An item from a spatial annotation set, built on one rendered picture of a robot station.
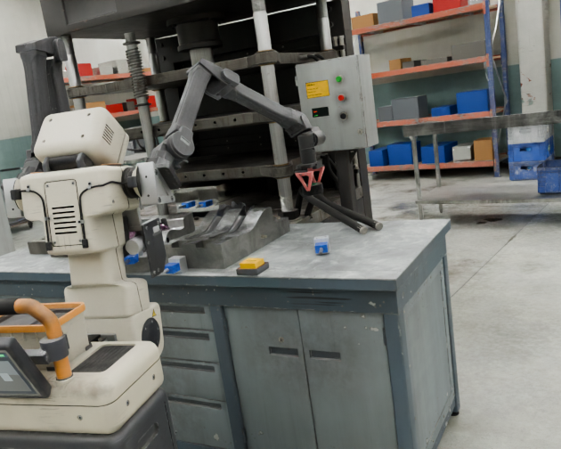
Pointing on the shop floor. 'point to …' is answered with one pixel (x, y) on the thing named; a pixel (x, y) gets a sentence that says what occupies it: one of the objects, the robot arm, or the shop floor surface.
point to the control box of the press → (340, 113)
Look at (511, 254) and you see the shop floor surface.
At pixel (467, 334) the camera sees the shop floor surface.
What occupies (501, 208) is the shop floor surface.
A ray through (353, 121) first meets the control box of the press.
